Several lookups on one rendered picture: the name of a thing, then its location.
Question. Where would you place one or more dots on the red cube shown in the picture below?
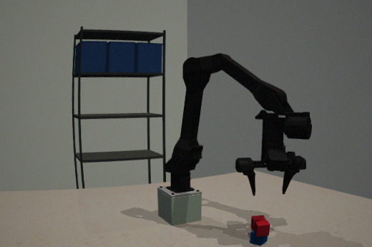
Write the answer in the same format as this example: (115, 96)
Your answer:
(262, 228)
(256, 218)

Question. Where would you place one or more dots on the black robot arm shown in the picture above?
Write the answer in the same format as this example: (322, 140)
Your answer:
(196, 74)

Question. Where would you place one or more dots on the blue cube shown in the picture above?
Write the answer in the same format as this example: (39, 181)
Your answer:
(257, 240)

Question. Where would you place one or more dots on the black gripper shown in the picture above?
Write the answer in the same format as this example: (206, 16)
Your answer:
(247, 165)

